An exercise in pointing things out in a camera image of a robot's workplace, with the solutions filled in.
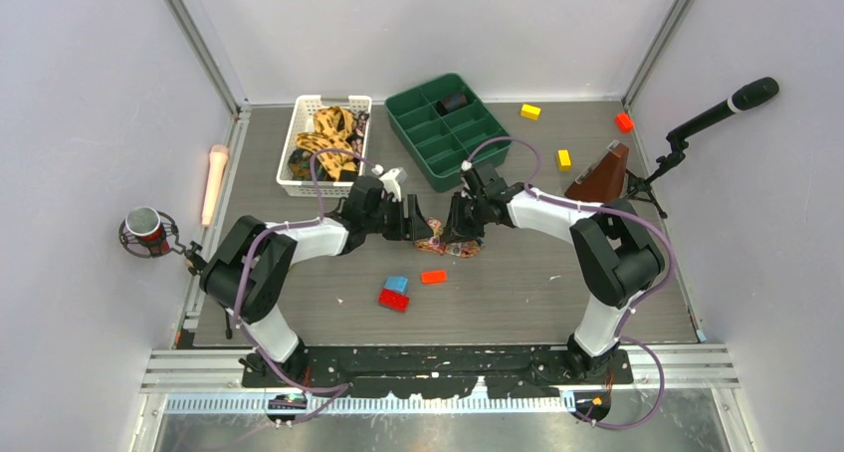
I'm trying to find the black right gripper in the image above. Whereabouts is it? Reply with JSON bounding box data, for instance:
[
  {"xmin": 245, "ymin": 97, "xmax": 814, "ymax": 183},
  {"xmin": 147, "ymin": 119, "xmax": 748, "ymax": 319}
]
[{"xmin": 440, "ymin": 192, "xmax": 489, "ymax": 245}]

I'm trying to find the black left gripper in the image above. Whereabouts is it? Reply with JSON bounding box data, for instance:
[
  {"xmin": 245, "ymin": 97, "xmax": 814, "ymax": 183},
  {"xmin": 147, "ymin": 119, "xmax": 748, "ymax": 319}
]
[{"xmin": 363, "ymin": 193, "xmax": 432, "ymax": 241}]

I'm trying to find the colourful shell pattern tie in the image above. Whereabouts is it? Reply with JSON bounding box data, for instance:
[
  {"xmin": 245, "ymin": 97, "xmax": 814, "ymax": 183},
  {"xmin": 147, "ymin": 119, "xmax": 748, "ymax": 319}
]
[{"xmin": 414, "ymin": 217, "xmax": 484, "ymax": 259}]

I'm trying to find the green compartment tray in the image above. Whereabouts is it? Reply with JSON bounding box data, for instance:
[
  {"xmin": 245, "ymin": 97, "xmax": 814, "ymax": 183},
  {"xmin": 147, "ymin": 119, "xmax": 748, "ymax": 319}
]
[{"xmin": 384, "ymin": 73, "xmax": 511, "ymax": 192}]

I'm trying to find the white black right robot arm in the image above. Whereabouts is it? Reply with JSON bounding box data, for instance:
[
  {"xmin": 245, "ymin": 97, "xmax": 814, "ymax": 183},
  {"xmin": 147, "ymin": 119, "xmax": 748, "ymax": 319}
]
[{"xmin": 441, "ymin": 161, "xmax": 666, "ymax": 383}]

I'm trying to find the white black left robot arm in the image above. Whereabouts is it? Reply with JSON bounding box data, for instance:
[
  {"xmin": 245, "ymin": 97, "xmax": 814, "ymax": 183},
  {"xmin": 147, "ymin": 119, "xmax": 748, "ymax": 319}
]
[{"xmin": 197, "ymin": 176, "xmax": 433, "ymax": 386}]

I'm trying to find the small orange lego brick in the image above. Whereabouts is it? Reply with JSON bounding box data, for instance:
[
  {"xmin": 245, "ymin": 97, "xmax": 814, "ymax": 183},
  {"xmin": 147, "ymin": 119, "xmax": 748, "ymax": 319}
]
[{"xmin": 420, "ymin": 270, "xmax": 448, "ymax": 285}]

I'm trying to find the blue lego brick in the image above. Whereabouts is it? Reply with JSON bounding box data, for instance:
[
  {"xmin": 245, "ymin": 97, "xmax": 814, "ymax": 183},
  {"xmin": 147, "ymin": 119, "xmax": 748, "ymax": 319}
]
[{"xmin": 384, "ymin": 276, "xmax": 409, "ymax": 295}]

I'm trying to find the red lego brick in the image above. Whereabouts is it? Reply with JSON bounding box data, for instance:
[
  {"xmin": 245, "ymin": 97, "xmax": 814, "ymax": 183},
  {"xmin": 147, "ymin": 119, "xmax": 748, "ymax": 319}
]
[{"xmin": 378, "ymin": 289, "xmax": 410, "ymax": 313}]

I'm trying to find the dark floral rose tie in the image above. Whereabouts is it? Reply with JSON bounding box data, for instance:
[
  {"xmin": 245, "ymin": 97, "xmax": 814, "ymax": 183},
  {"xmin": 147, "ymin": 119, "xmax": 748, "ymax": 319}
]
[{"xmin": 348, "ymin": 112, "xmax": 370, "ymax": 155}]

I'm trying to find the yellow block upright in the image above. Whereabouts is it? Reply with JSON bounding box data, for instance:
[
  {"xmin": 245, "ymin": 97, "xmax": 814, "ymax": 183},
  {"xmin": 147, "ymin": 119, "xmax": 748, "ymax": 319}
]
[{"xmin": 556, "ymin": 149, "xmax": 572, "ymax": 171}]

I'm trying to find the rolled dark striped tie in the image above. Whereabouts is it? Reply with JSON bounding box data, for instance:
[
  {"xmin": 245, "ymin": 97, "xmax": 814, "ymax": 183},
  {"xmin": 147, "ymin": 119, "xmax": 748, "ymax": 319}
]
[{"xmin": 434, "ymin": 91, "xmax": 470, "ymax": 116}]

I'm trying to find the white perforated plastic basket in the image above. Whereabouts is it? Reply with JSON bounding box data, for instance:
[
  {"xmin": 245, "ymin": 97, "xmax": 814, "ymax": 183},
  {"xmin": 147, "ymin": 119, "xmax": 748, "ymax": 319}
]
[{"xmin": 277, "ymin": 95, "xmax": 372, "ymax": 198}]

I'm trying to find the yellow beetle pattern tie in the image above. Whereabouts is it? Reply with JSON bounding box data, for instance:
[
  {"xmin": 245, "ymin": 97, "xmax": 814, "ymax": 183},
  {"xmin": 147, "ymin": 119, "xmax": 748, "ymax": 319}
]
[{"xmin": 295, "ymin": 106, "xmax": 358, "ymax": 181}]

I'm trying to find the brown green leaf tie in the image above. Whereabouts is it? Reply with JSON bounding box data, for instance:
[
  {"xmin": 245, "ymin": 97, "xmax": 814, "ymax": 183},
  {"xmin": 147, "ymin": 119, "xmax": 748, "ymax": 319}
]
[{"xmin": 287, "ymin": 148, "xmax": 331, "ymax": 181}]

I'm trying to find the yellow block near tray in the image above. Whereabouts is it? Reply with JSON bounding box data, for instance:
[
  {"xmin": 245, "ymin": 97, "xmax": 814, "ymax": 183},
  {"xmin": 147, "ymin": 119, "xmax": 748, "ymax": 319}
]
[{"xmin": 520, "ymin": 104, "xmax": 541, "ymax": 120}]

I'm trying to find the brown wooden metronome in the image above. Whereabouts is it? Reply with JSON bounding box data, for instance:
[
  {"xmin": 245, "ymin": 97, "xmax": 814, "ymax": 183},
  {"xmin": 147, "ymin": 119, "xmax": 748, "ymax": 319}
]
[{"xmin": 564, "ymin": 140, "xmax": 629, "ymax": 203}]

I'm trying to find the black microphone tripod stand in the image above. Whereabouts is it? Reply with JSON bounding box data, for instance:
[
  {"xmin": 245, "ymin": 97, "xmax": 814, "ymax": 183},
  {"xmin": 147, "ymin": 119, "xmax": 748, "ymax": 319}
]
[{"xmin": 623, "ymin": 133, "xmax": 689, "ymax": 220}]

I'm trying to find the orange red block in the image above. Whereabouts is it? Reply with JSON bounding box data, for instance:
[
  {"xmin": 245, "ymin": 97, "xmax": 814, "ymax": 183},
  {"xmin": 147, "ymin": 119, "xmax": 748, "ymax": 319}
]
[{"xmin": 614, "ymin": 113, "xmax": 635, "ymax": 133}]

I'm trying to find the red silver studio microphone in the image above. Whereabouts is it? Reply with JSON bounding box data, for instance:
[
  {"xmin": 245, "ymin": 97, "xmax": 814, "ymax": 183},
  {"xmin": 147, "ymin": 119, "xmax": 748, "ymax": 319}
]
[{"xmin": 117, "ymin": 206, "xmax": 208, "ymax": 278}]

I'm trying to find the black handheld microphone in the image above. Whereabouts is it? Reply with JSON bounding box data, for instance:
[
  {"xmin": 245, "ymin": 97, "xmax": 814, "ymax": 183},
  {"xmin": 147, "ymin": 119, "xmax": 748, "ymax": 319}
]
[{"xmin": 666, "ymin": 77, "xmax": 779, "ymax": 151}]

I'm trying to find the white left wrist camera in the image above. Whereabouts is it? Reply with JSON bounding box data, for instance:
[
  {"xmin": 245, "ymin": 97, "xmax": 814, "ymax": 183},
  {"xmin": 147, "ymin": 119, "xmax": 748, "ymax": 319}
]
[{"xmin": 371, "ymin": 164, "xmax": 407, "ymax": 202}]

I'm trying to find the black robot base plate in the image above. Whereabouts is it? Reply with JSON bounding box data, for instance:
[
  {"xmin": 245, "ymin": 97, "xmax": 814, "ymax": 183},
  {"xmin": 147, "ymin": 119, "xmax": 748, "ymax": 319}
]
[{"xmin": 279, "ymin": 344, "xmax": 633, "ymax": 399}]

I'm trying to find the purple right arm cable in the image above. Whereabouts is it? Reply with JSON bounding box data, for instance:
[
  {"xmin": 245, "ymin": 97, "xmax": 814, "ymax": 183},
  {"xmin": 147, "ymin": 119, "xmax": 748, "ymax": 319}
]
[{"xmin": 461, "ymin": 136, "xmax": 679, "ymax": 432}]

